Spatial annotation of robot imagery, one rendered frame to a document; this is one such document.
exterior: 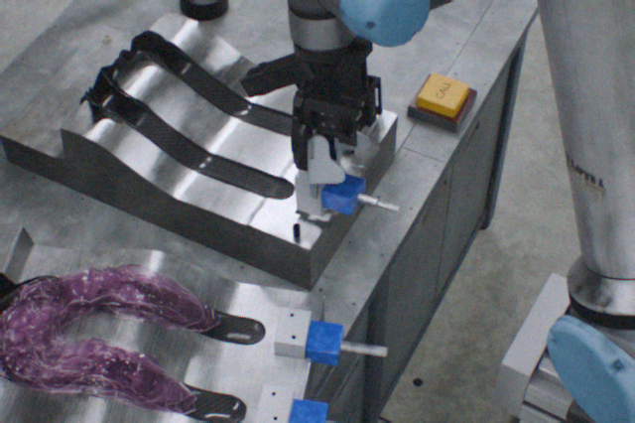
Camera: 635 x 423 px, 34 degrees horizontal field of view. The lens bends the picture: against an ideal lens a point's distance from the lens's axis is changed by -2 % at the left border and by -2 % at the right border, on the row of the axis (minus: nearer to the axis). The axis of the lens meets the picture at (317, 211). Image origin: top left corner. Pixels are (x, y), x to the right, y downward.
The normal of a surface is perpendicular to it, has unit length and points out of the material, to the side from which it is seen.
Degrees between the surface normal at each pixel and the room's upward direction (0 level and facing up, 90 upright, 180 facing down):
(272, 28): 0
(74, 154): 90
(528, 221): 0
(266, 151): 3
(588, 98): 78
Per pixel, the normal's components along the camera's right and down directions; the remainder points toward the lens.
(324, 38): 0.02, 0.64
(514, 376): -0.51, 0.67
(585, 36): -0.44, 0.49
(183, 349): 0.46, -0.49
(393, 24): 0.50, 0.53
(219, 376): 0.01, -0.63
